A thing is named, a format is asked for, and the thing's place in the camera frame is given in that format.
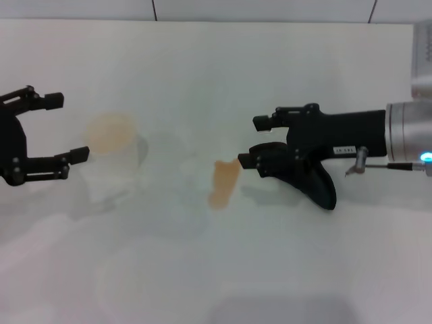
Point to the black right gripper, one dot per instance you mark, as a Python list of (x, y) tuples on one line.
[(337, 131)]

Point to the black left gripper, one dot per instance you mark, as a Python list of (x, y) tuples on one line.
[(11, 141)]

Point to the brown water stain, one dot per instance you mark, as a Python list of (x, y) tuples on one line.
[(224, 182)]

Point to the white cup with brown liquid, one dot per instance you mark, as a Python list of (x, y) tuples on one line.
[(111, 135)]

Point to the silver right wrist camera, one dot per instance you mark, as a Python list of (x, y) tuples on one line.
[(422, 60)]

